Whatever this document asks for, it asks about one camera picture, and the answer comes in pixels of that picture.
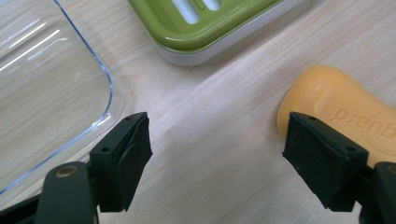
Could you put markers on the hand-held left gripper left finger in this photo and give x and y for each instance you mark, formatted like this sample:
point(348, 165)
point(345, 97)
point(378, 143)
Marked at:
point(120, 161)

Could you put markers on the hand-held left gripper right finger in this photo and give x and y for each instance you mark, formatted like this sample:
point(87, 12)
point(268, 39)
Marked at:
point(323, 165)

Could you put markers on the orange soap bar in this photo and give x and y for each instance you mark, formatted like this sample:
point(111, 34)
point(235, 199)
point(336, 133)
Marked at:
point(339, 102)

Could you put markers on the clear plastic tray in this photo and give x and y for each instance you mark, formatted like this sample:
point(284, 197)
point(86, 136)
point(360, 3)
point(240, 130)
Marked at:
point(46, 81)

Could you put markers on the green soap dish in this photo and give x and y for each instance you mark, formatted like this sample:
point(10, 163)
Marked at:
point(199, 28)

